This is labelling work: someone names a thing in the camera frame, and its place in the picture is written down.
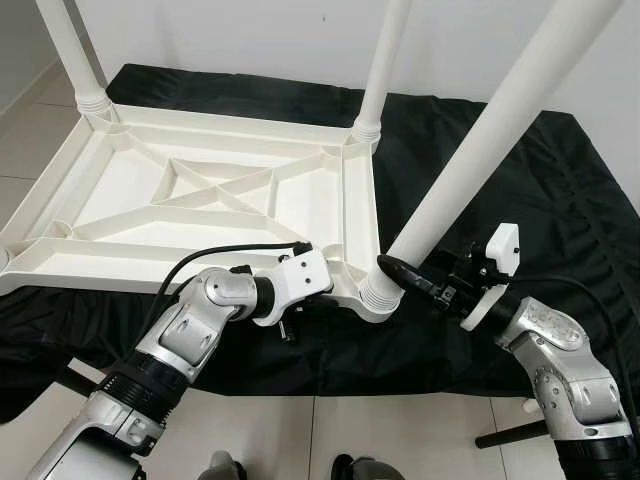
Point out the grey right robot foot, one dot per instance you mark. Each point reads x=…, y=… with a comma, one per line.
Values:
x=368, y=470

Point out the grey left robot foot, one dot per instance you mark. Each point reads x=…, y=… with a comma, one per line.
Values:
x=222, y=467

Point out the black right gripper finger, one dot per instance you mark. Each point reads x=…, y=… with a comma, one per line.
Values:
x=405, y=273

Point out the black table cloth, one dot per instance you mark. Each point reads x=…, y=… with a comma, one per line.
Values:
x=550, y=180

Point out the white plastic table leg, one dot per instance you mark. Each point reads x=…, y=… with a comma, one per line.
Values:
x=480, y=150
x=75, y=50
x=385, y=60

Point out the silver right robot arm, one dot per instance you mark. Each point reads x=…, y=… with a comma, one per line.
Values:
x=570, y=370

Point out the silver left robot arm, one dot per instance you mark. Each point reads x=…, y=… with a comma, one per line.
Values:
x=185, y=330

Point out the grey robot foot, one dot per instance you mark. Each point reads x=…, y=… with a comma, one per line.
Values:
x=222, y=467
x=368, y=470

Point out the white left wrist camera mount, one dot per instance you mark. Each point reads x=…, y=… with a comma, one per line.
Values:
x=305, y=272

